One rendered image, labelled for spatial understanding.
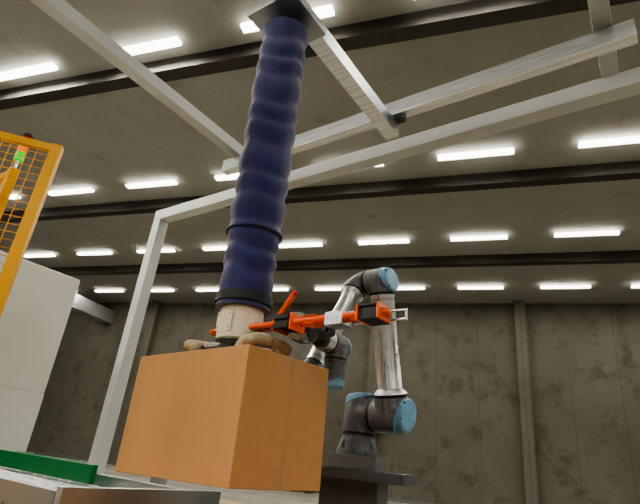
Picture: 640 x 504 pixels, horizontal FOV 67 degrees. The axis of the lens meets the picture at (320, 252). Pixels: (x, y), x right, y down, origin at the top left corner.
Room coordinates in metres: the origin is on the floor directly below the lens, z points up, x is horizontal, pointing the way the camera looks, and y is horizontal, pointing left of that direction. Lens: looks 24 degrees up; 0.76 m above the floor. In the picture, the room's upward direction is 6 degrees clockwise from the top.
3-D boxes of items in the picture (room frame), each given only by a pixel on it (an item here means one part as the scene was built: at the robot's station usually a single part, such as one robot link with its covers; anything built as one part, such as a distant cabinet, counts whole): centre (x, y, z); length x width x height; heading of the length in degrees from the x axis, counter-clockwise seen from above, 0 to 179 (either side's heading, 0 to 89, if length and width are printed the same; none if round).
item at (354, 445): (2.37, -0.27, 0.86); 0.19 x 0.19 x 0.10
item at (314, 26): (1.84, 0.30, 2.85); 0.30 x 0.30 x 0.05; 54
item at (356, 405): (2.36, -0.28, 0.99); 0.17 x 0.15 x 0.18; 47
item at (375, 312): (1.45, -0.19, 1.20); 0.08 x 0.07 x 0.05; 51
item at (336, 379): (1.93, -0.10, 1.08); 0.12 x 0.09 x 0.12; 47
